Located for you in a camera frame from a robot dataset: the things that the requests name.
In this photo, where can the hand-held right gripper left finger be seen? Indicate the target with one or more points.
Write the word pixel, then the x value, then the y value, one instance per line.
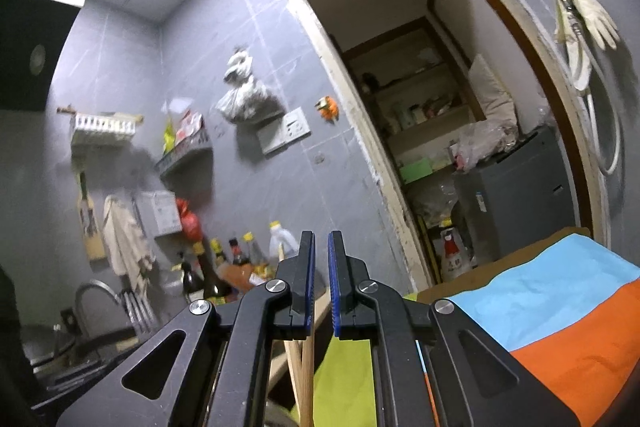
pixel 300 297

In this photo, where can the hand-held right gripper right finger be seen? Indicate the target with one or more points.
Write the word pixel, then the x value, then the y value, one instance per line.
pixel 342 297

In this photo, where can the wooden chopstick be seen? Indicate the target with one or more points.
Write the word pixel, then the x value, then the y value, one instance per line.
pixel 307 382
pixel 295 377

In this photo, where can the large cooking oil bottle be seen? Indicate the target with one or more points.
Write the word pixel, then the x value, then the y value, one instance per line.
pixel 282 244

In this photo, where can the brown wooden block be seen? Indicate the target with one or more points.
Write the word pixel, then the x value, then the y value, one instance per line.
pixel 240 277

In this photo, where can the clear bottle yellow cap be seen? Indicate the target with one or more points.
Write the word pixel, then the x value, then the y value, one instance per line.
pixel 252 249

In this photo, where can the dark bottle yellow cap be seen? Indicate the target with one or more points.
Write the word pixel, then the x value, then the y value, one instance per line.
pixel 217 249

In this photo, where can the dark bottle white label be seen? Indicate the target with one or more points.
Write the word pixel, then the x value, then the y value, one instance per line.
pixel 192 279

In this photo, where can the white sack red label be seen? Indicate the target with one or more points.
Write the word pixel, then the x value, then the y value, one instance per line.
pixel 457 257

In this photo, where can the clear plastic bag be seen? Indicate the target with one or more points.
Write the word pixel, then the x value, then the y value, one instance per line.
pixel 432 204
pixel 482 147

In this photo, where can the red plastic bag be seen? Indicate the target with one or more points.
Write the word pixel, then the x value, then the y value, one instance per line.
pixel 190 224

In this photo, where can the green box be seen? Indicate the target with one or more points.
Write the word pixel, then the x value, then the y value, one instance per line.
pixel 416 170

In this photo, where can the chrome metal prongs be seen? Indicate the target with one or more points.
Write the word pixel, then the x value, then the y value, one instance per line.
pixel 137 307

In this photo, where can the cream hanging towel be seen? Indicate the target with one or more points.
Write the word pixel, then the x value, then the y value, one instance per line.
pixel 125 237

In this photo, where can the black wok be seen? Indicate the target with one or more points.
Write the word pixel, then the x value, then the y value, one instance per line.
pixel 107 339

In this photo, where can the dark grey cabinet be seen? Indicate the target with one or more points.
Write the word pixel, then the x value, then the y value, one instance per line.
pixel 520 202

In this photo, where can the red seasoning packet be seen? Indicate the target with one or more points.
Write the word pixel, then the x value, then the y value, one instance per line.
pixel 190 124

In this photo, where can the hanging plastic bag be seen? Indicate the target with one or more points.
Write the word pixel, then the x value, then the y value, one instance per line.
pixel 245 99

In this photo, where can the yellow seasoning packet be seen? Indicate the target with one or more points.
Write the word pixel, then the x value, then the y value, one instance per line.
pixel 170 137

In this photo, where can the wooden storage shelf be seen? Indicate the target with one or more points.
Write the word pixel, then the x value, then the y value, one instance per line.
pixel 425 107

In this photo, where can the chrome faucet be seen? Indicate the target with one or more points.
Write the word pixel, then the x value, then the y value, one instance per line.
pixel 92 288

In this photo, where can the colourful patchwork cloth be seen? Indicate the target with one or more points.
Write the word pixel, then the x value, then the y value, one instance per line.
pixel 550 287

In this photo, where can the hanging wooden board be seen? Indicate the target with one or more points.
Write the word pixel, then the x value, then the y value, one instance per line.
pixel 92 237

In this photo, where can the beige pillow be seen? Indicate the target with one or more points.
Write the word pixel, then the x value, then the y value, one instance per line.
pixel 492 92

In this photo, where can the wooden rolling pin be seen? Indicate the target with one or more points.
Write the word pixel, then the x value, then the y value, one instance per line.
pixel 65 110

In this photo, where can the cream rubber glove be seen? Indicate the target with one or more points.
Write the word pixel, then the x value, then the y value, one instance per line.
pixel 597 17
pixel 562 22

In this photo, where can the black range hood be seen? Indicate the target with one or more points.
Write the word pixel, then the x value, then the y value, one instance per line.
pixel 30 57

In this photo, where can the door frame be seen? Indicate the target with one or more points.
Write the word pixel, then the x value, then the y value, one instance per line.
pixel 406 232

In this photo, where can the grey switch cover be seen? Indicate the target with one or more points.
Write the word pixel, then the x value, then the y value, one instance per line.
pixel 272 141

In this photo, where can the white wall box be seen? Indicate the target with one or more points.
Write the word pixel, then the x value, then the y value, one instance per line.
pixel 160 212

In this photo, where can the white wall socket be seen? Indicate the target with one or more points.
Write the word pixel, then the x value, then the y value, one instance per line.
pixel 296 123

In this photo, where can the metal wall shelf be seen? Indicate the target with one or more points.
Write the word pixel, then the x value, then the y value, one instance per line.
pixel 185 159

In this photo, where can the orange wall hook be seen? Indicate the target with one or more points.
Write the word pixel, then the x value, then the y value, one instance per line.
pixel 327 108

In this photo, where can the white wall basket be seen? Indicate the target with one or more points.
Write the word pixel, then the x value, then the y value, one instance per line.
pixel 100 127

